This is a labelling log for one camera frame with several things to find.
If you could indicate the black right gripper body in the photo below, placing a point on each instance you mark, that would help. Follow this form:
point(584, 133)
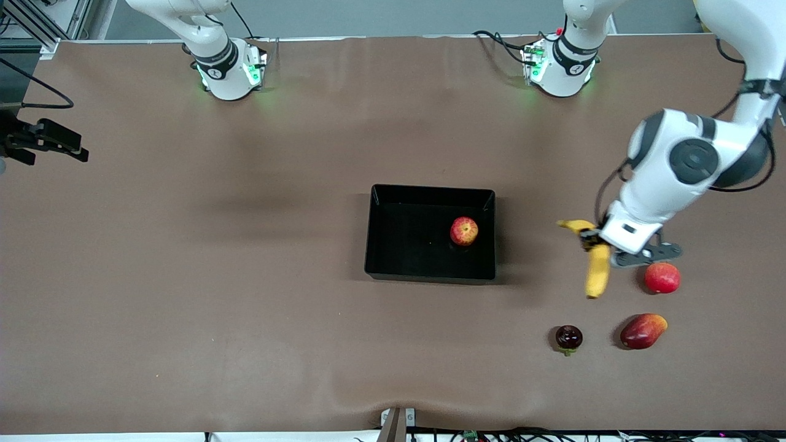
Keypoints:
point(13, 136)

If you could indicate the yellow banana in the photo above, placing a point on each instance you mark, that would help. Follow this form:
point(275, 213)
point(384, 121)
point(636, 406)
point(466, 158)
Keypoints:
point(597, 276)

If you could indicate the red yellow apple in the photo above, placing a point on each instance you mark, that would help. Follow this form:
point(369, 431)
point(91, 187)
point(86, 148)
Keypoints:
point(463, 231)

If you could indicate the black plastic box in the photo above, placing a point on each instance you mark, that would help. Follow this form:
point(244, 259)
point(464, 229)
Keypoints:
point(405, 233)

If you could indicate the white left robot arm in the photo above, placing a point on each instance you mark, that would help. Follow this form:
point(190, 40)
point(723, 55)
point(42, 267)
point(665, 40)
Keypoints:
point(651, 184)

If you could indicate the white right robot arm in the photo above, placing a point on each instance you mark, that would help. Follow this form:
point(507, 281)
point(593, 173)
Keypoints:
point(227, 80)

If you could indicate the red pomegranate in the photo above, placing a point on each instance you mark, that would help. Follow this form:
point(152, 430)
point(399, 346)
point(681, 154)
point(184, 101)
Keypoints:
point(662, 277)

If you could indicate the dark purple mangosteen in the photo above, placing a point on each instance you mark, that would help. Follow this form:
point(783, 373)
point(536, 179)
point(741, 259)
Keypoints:
point(568, 337)

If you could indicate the red yellow mango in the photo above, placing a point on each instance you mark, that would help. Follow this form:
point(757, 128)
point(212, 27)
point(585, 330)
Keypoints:
point(642, 331)

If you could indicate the brown table mat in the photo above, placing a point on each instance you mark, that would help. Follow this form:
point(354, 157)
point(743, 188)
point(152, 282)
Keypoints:
point(393, 344)

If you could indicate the aluminium frame profile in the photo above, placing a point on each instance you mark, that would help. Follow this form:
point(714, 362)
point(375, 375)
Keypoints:
point(73, 18)

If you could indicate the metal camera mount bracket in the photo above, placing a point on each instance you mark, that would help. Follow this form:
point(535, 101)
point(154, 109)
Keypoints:
point(396, 430)

